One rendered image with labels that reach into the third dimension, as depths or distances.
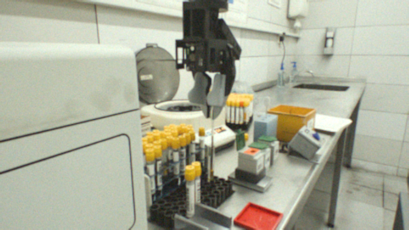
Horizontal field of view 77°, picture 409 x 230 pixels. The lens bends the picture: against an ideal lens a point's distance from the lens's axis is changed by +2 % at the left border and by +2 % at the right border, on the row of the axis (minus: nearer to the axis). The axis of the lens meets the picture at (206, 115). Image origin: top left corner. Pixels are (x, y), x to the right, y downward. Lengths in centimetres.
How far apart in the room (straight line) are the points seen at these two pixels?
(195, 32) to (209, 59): 6
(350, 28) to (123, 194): 283
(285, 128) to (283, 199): 36
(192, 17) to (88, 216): 34
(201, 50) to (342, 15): 258
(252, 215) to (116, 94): 39
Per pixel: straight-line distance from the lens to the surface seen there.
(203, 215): 43
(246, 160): 59
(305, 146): 76
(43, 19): 87
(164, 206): 50
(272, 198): 58
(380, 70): 292
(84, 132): 17
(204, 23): 45
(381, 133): 302
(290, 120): 88
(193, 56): 46
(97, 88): 17
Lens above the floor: 117
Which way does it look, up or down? 14 degrees down
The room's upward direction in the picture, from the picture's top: straight up
